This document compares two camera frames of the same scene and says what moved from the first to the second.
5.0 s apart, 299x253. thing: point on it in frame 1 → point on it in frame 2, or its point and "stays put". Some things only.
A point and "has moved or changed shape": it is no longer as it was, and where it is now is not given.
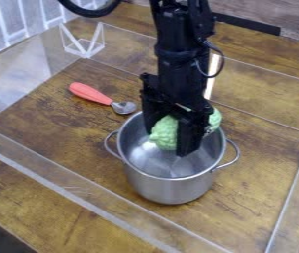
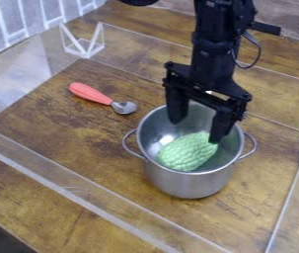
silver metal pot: [161, 176] has moved or changed shape
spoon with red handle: [94, 95] stays put
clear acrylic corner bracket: [81, 46] stays put
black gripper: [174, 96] → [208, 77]
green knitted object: [165, 132] → [188, 152]
